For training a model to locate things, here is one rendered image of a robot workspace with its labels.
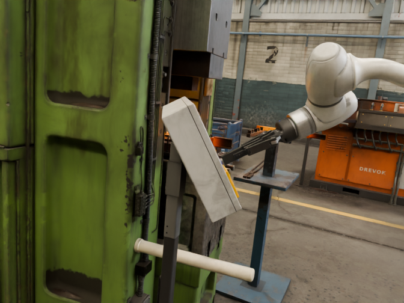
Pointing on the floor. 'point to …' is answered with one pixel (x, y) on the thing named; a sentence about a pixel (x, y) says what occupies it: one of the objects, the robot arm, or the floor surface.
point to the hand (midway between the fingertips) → (232, 155)
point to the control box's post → (171, 240)
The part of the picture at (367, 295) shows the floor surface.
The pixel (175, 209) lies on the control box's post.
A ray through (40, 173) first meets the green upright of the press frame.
